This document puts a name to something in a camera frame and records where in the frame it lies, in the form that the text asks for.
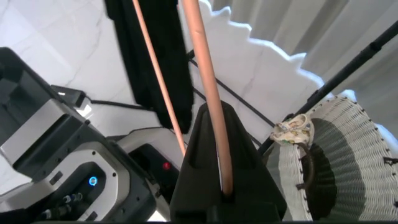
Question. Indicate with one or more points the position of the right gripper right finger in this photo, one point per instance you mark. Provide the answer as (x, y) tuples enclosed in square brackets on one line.
[(255, 193)]

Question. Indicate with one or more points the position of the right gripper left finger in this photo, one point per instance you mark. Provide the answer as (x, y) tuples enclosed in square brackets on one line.
[(196, 186)]

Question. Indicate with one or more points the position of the black garment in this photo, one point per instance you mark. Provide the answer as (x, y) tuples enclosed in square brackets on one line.
[(155, 62)]

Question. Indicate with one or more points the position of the pink clothes hanger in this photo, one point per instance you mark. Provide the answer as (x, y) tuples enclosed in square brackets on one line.
[(202, 46)]

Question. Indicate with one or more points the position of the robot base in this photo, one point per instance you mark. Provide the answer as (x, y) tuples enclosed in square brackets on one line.
[(37, 133)]

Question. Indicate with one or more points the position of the white laundry basket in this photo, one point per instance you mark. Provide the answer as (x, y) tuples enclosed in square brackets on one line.
[(357, 155)]

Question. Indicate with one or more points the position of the black clothes rack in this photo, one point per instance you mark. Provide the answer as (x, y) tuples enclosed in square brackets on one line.
[(342, 73)]

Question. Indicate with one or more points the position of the cream printed garment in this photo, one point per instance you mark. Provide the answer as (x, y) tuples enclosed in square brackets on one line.
[(293, 129)]

